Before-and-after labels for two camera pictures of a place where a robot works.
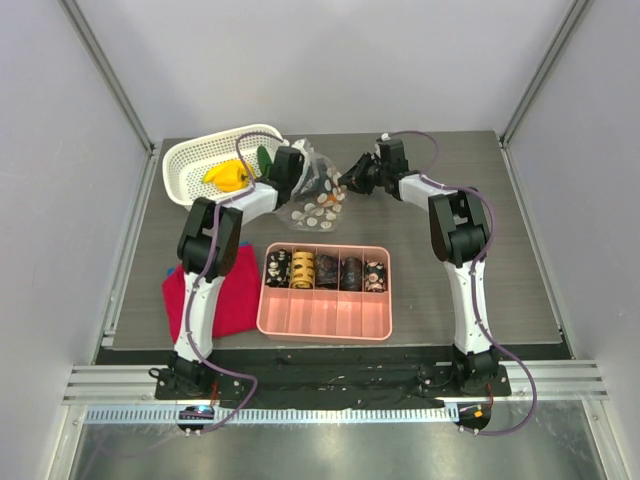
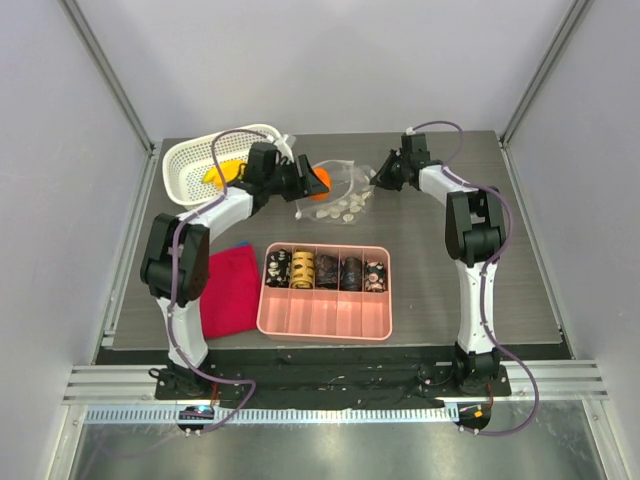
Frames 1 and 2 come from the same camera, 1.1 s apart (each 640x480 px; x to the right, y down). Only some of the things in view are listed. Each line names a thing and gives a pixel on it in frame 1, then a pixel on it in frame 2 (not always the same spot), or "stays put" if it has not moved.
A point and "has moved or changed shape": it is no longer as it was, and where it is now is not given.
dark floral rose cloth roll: [374, 276] stays put
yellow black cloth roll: [302, 270] stays put
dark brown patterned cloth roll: [326, 268] stays put
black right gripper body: [369, 174] → [392, 171]
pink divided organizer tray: [324, 313] stays put
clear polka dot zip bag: [316, 198] has moved or changed shape
